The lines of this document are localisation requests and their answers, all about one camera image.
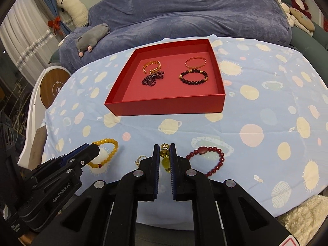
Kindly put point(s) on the dried plant stems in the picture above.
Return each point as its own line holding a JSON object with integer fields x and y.
{"x": 12, "y": 97}

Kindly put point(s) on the white plush toy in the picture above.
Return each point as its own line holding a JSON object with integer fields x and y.
{"x": 74, "y": 9}

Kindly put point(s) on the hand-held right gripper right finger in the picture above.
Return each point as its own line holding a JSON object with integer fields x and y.
{"x": 173, "y": 171}

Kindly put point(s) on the gold cuff bangle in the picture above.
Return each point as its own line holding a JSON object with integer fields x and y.
{"x": 151, "y": 62}

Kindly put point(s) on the light blue planet print sheet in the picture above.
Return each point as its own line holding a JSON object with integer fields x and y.
{"x": 256, "y": 107}

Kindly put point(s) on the grey plush mouse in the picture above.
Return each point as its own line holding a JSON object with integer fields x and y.
{"x": 94, "y": 34}

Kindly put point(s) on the white curtain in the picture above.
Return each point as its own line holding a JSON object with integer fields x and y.
{"x": 18, "y": 43}

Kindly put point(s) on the brown cardboard box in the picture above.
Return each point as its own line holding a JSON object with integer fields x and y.
{"x": 38, "y": 146}

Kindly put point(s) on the red bow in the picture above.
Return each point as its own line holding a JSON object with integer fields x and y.
{"x": 55, "y": 23}

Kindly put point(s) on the red cardboard box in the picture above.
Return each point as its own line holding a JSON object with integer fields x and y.
{"x": 164, "y": 102}

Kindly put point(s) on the red monkey plush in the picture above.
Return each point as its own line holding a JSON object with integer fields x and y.
{"x": 298, "y": 0}

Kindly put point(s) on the cookie shaped plush pillow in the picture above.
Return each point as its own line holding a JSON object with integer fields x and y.
{"x": 302, "y": 20}

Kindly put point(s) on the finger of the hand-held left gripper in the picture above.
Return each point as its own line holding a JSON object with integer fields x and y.
{"x": 87, "y": 155}
{"x": 74, "y": 152}

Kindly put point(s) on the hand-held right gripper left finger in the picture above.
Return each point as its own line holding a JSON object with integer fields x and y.
{"x": 155, "y": 171}

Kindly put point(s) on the white stand with wooden disc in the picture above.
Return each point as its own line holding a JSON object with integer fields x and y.
{"x": 53, "y": 87}

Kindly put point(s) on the fluffy white cushion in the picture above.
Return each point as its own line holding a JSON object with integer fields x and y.
{"x": 305, "y": 217}

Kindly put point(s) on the thin gold bangle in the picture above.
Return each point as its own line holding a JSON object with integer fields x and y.
{"x": 186, "y": 63}

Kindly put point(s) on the blue plush blanket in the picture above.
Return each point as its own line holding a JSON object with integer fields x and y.
{"x": 192, "y": 10}

